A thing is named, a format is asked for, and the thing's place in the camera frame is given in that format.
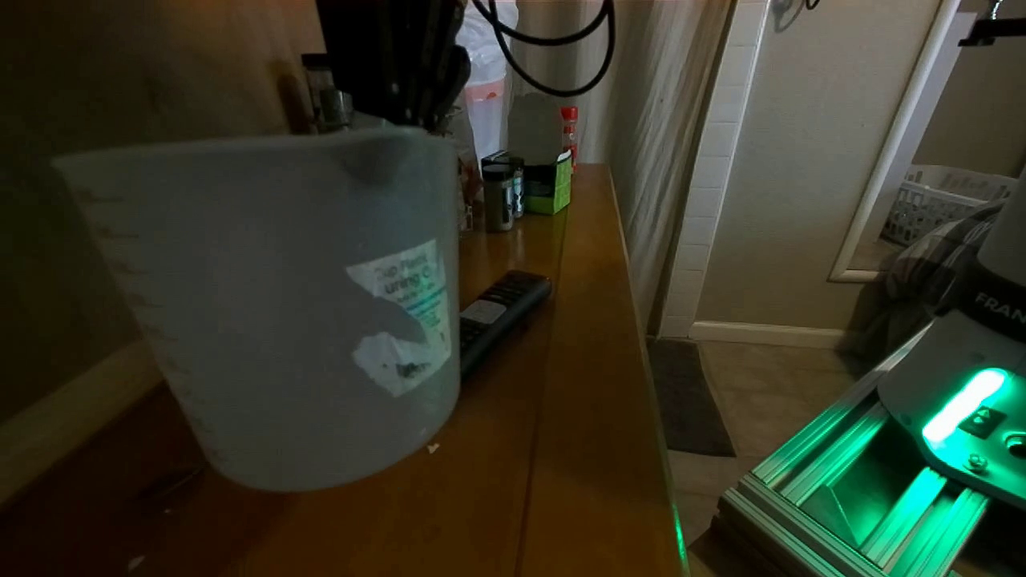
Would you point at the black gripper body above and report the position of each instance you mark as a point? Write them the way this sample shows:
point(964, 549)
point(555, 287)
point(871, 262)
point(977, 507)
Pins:
point(390, 41)

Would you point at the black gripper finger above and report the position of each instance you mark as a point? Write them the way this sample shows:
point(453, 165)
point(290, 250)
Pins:
point(434, 107)
point(396, 107)

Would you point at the translucent plastic measuring jug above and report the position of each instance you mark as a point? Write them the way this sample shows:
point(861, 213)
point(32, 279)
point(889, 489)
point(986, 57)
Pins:
point(267, 322)

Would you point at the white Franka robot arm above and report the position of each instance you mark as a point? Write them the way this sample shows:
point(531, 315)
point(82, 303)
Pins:
point(964, 411)

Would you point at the black lid spice jar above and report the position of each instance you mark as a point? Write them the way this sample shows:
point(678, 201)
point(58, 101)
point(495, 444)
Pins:
point(497, 195)

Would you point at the tall glass spice bottle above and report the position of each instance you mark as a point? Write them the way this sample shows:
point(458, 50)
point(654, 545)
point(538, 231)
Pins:
point(324, 92)

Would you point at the grey brown paper bag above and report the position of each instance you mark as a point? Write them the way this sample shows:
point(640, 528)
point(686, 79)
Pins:
point(534, 128)

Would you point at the red capped spice bottle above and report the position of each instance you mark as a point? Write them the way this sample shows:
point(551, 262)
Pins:
point(569, 124)

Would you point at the green cardboard box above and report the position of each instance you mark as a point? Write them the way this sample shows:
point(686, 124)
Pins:
point(548, 182)

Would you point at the black remote control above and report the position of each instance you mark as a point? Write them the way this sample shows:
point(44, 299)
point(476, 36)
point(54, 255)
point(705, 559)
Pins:
point(501, 315)

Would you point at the wooden dresser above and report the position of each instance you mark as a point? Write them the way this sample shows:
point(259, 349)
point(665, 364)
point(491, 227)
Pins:
point(577, 450)

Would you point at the dark door mat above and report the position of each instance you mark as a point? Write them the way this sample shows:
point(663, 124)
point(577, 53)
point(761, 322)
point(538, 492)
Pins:
point(685, 396)

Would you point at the white baseboard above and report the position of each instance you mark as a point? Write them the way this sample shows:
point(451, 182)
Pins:
point(763, 330)

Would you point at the grey plaid blanket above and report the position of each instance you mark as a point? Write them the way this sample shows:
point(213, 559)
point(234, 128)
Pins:
point(918, 283)

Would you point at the white laundry basket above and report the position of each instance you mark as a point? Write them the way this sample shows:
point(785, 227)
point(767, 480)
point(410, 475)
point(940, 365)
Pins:
point(947, 192)

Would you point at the white door frame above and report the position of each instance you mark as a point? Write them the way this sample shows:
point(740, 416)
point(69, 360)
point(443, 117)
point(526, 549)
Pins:
point(901, 128)

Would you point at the aluminium profile base frame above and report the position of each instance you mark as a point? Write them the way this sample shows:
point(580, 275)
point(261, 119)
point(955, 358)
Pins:
point(834, 492)

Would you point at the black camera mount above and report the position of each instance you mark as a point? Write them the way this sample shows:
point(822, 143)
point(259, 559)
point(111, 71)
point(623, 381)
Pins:
point(995, 28)

